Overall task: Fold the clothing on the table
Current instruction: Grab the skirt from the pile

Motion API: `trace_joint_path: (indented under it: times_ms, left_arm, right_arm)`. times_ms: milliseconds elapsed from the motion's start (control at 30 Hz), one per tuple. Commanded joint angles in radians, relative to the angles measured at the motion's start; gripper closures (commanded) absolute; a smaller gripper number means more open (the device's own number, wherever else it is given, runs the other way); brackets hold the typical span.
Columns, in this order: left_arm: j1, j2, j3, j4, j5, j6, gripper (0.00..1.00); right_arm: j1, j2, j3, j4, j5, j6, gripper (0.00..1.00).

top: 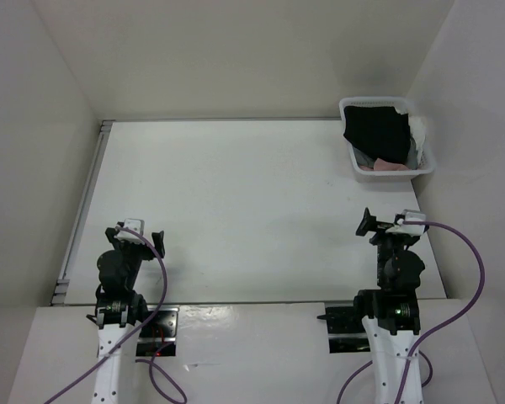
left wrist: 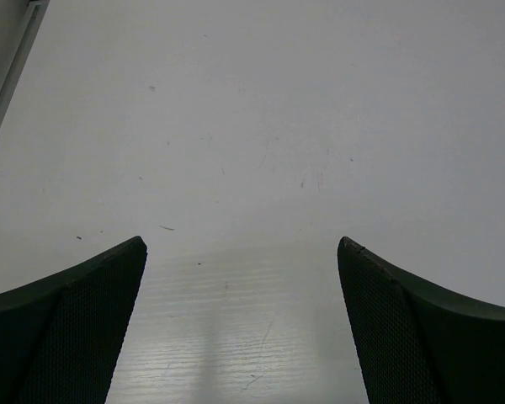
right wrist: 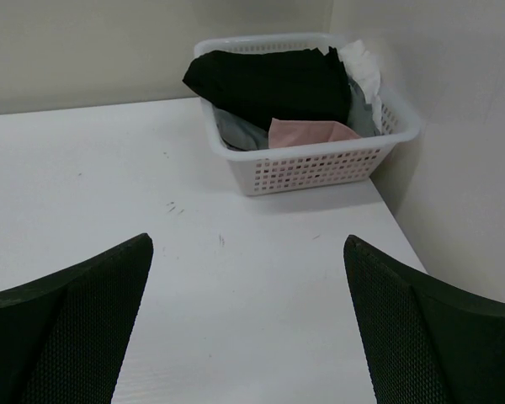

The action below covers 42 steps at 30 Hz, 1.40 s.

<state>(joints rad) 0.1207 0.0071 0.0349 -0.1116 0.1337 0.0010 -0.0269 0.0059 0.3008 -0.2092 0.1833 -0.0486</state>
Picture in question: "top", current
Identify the pink cloth in basket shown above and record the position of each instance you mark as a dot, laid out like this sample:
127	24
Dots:
383	166

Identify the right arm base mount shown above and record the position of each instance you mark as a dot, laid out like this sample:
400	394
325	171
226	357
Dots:
345	332

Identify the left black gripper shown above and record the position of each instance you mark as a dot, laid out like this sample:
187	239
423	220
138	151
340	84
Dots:
147	253

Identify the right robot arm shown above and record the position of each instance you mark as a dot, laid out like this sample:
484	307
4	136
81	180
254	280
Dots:
390	314

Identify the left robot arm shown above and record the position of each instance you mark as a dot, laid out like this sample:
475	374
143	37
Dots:
120	310

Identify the black pleated skirt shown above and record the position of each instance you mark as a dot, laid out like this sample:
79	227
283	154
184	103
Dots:
378	132

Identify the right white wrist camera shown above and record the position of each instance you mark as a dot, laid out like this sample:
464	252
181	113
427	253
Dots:
408	222

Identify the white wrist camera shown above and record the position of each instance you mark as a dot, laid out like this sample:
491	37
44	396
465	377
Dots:
130	230
408	222

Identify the grey skirt in basket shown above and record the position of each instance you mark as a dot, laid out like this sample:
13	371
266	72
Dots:
411	161

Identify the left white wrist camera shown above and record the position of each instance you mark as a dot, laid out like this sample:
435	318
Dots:
130	230

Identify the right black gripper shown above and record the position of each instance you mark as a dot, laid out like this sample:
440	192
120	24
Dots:
369	222

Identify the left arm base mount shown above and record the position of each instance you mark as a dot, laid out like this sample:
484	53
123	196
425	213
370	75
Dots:
159	336

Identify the white cloth in basket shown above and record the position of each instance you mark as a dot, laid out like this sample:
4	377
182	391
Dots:
418	129

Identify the white plastic basket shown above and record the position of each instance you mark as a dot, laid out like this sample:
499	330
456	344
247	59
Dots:
427	161

